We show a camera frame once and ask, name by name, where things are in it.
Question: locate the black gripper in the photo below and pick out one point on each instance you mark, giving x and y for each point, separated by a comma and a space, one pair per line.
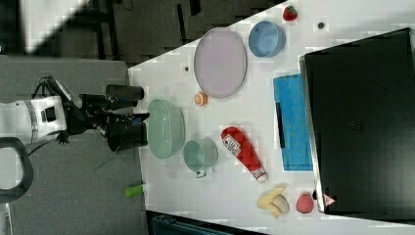
94, 113

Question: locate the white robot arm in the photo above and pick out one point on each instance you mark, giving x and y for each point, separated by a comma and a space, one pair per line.
54, 118

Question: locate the black toaster oven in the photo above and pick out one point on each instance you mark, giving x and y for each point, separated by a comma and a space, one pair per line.
360, 109

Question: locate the black round pot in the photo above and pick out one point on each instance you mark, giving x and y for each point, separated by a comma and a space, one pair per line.
134, 137

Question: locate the green perforated colander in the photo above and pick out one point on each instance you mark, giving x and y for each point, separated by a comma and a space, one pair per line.
166, 132

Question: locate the toy orange slice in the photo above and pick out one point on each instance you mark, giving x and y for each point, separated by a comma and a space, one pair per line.
201, 99

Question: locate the light green bottle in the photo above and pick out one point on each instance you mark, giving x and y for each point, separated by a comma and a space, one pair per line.
135, 190

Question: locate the green mug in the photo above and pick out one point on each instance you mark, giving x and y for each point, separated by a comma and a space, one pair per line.
200, 155

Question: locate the lilac oval plate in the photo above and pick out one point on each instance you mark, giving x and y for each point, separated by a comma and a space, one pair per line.
220, 63

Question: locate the red ketchup bottle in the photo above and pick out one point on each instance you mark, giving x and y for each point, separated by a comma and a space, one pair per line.
239, 145

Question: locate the blue cup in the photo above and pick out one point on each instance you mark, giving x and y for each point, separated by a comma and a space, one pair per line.
267, 39

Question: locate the peeled toy banana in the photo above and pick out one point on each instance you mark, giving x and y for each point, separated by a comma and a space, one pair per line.
274, 202

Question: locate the red toy strawberry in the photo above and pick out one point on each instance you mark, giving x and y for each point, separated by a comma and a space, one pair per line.
290, 14

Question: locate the pink toy lychee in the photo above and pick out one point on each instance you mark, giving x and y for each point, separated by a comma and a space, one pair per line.
305, 203

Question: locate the blue metal frame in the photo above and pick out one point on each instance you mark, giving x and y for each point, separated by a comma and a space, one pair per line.
167, 224

